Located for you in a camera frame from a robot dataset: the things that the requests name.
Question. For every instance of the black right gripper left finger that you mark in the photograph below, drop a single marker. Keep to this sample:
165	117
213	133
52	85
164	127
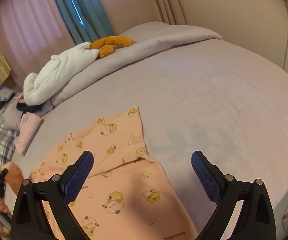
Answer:
29	219

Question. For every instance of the teal curtain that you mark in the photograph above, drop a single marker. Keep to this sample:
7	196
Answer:
86	20

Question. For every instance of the peach cartoon print garment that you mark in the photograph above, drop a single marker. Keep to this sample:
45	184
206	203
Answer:
126	195

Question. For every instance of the pink sheer curtain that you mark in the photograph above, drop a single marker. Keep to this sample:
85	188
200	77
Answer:
31	31

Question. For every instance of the dark navy garment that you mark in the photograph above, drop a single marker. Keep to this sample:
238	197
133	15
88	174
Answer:
24	108

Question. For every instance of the lilac quilted duvet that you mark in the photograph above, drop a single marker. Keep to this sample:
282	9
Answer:
151	38

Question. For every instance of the lilac bed sheet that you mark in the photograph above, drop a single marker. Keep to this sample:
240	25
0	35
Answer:
212	96

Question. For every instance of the folded pink garment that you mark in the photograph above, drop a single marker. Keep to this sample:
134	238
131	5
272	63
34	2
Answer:
29	125

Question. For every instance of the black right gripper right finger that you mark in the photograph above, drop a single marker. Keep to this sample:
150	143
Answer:
256	218

